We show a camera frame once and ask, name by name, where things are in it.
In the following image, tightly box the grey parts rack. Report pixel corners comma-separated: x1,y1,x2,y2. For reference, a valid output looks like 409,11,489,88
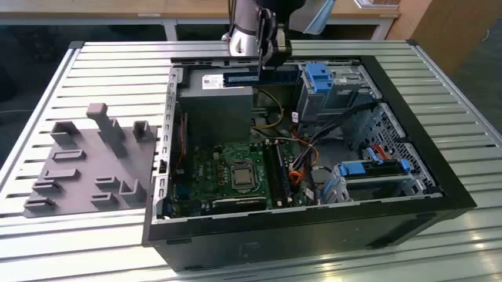
22,102,164,219

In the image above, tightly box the wooden desk white frame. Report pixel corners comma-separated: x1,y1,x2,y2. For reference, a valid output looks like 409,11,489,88
0,0,401,41

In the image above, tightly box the hard disk in blue carrier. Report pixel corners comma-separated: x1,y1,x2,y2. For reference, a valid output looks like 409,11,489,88
339,158,411,179

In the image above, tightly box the green motherboard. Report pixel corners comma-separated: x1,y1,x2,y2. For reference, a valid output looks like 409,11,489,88
168,140,315,218

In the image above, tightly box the black PC case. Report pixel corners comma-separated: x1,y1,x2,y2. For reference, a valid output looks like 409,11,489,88
140,54,478,273

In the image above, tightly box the wooden cabinet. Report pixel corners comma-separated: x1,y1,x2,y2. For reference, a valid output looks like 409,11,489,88
386,0,502,76

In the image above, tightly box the grey metal drive cage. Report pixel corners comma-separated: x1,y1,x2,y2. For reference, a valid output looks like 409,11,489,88
295,63,383,124

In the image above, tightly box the round grey speaker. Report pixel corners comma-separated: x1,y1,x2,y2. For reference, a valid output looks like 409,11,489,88
311,166,334,185

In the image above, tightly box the black expansion card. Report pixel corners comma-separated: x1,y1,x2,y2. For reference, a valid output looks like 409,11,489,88
210,196,267,214

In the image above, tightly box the dark RAM stick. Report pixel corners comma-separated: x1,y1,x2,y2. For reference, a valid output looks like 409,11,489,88
277,143,294,203

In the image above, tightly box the yellow wire bundle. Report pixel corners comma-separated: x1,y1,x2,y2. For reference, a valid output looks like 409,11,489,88
250,89,286,130

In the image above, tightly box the grey power supply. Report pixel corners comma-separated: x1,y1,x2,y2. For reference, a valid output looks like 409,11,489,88
178,69,257,145

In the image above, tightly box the orange data wire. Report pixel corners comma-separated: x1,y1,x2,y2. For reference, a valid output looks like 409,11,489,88
370,145,394,164

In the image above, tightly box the silver CPU in socket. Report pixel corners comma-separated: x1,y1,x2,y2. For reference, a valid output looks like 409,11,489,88
230,160,258,193

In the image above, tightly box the RAM stick with blue label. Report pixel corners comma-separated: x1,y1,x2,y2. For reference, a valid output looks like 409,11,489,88
222,69,302,86

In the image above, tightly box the orange wire bundle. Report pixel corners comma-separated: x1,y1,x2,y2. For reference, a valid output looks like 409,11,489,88
289,143,319,186

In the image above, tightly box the black cable bundle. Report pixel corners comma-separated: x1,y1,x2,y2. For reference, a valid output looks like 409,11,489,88
295,101,378,142

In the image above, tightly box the blue drive latch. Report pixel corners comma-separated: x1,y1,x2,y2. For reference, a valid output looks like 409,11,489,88
307,63,334,92

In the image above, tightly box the thin red wire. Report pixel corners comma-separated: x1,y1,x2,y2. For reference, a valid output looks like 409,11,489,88
175,113,190,174

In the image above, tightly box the grey metal disk bay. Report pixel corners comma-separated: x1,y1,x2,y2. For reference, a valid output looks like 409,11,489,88
321,164,437,204

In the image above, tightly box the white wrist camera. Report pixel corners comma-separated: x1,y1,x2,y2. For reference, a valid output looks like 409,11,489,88
275,23,294,58

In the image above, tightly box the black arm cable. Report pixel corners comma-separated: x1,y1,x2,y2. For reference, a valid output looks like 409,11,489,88
226,0,239,42

